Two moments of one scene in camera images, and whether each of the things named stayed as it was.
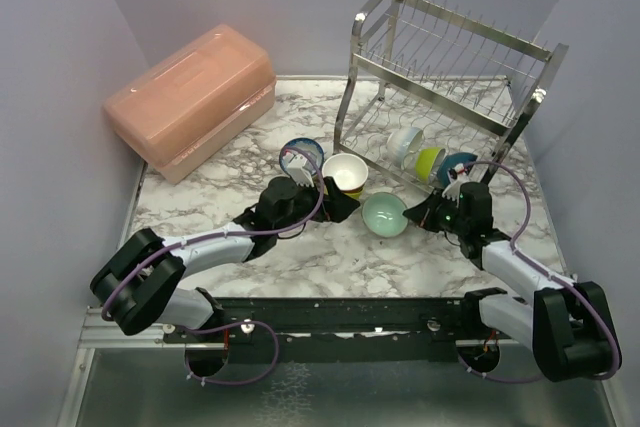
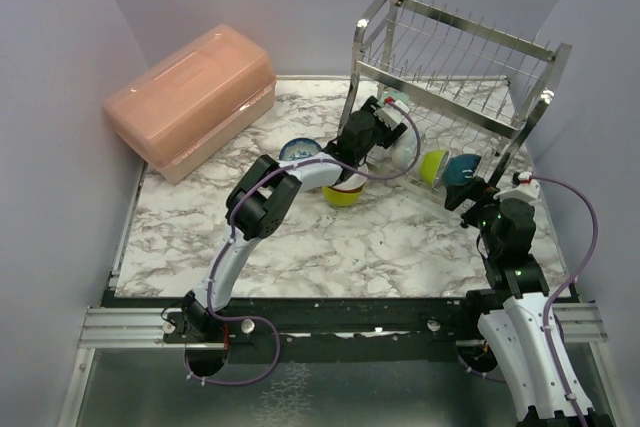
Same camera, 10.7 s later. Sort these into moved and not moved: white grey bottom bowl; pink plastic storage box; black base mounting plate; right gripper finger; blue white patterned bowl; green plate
Moved: right gripper finger; green plate
Not moved: pink plastic storage box; white grey bottom bowl; black base mounting plate; blue white patterned bowl
